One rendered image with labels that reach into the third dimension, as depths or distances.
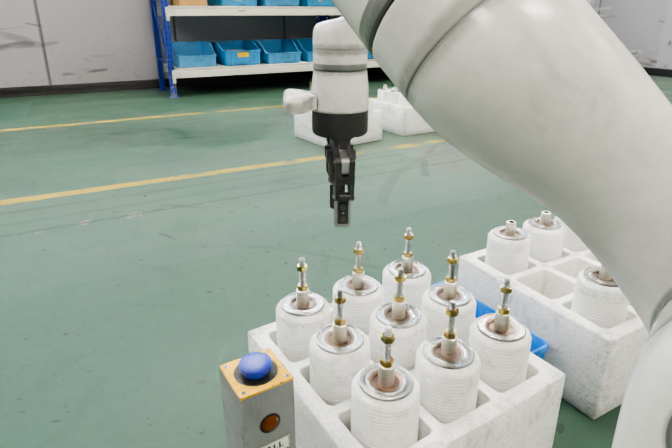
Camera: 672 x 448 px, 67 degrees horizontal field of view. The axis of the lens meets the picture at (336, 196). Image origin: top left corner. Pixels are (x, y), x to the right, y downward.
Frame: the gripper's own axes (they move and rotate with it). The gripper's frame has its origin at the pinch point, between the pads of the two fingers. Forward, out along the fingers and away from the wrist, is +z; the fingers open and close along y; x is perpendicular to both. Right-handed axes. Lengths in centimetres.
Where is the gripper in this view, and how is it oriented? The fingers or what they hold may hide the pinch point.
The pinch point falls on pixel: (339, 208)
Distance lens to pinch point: 71.9
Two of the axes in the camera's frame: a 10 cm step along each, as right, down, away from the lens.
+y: -1.0, -3.4, 9.4
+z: 0.0, 9.4, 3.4
